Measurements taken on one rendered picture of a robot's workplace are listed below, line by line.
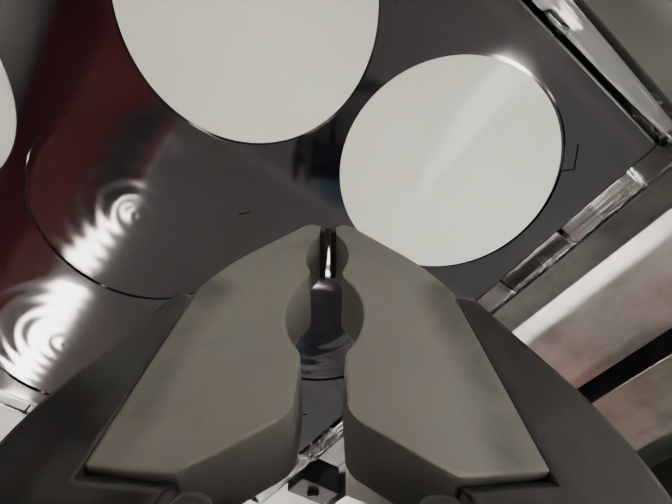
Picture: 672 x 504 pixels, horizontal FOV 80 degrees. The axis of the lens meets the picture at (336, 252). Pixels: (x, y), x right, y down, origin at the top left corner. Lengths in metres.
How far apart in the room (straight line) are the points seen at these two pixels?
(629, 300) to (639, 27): 0.15
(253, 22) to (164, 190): 0.09
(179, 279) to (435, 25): 0.17
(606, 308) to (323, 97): 0.22
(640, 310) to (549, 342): 0.06
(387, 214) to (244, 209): 0.07
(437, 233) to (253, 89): 0.11
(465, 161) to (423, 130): 0.02
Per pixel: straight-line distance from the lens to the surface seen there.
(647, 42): 0.27
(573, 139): 0.21
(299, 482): 0.36
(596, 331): 0.32
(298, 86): 0.18
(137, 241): 0.23
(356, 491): 0.37
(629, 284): 0.30
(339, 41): 0.18
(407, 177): 0.19
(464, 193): 0.20
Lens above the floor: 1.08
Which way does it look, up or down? 59 degrees down
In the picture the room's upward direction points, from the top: 180 degrees counter-clockwise
